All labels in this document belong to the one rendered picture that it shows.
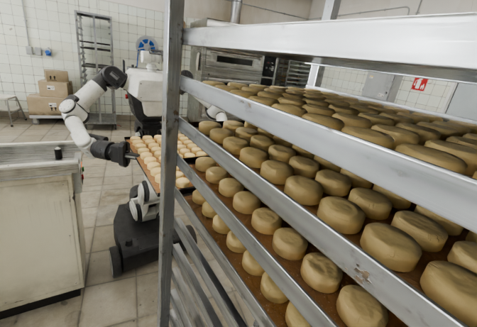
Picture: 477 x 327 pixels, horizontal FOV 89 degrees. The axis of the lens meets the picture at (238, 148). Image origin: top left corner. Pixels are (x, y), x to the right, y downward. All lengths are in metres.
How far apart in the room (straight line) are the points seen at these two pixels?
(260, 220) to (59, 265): 1.48
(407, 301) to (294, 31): 0.25
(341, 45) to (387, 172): 0.11
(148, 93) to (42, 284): 1.19
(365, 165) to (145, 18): 5.27
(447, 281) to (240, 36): 0.33
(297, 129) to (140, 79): 1.31
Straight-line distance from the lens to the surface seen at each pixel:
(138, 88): 1.52
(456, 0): 4.67
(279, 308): 0.44
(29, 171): 1.47
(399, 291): 0.24
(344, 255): 0.26
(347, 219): 0.29
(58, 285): 1.87
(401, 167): 0.21
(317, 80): 0.81
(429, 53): 0.21
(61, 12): 5.46
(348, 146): 0.23
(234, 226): 0.40
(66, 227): 1.61
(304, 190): 0.32
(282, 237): 0.38
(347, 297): 0.34
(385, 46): 0.22
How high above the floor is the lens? 1.47
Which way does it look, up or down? 20 degrees down
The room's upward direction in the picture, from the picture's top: 8 degrees clockwise
